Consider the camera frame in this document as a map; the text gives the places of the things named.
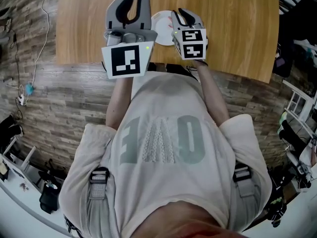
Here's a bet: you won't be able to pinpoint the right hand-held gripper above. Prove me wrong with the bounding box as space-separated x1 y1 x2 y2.
171 7 209 60

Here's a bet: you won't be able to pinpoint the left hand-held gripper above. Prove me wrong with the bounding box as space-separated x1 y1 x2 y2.
101 0 159 80

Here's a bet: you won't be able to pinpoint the white round plate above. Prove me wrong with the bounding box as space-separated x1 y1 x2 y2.
150 10 182 46

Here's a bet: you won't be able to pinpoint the person's left forearm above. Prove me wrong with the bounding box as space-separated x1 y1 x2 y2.
106 77 135 131

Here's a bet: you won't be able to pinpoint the person's right forearm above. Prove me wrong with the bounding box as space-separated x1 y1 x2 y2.
195 59 230 128

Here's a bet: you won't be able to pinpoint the person's black trousers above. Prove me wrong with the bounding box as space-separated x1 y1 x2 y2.
148 62 199 83

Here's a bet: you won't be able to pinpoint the black office chair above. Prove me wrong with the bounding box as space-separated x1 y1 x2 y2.
272 0 317 78

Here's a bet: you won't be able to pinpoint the teal object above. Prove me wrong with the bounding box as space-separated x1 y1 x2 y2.
24 82 36 95

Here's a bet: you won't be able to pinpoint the white rack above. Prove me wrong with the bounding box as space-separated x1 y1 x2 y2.
282 79 314 124

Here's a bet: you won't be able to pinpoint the person's beige shirt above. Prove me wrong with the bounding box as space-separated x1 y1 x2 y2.
58 72 273 238

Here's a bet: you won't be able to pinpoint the person's chin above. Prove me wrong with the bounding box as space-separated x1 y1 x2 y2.
123 201 245 238

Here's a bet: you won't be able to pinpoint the black bag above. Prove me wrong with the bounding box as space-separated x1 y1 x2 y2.
39 181 60 215

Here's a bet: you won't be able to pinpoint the white desk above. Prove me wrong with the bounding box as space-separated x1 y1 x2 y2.
0 137 72 238

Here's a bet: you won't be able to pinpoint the white power cable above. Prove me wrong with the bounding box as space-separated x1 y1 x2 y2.
22 0 56 102

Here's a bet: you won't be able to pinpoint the black cable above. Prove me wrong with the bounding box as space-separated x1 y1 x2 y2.
9 30 24 120

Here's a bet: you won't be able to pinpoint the grey harness strap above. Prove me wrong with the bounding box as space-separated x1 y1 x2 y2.
86 167 111 238
232 163 257 199

